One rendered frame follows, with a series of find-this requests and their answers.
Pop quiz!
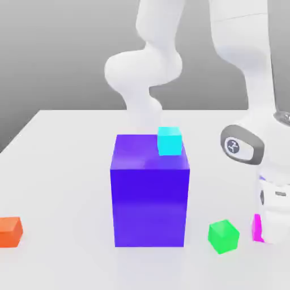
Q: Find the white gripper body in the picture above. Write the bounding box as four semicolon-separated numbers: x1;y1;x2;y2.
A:
257;180;290;214

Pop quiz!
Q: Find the small magenta cube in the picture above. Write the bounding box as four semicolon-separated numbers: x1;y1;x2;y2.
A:
251;213;265;244

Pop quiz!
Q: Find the small green cube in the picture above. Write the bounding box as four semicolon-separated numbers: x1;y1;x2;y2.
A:
207;219;240;255

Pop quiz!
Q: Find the small cyan cube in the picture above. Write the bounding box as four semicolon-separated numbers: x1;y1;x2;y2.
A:
157;126;183;156

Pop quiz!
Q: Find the small orange cube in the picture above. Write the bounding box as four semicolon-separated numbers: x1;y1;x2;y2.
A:
0;216;24;248

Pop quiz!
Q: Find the large purple box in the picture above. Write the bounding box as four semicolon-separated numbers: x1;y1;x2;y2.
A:
110;134;190;248

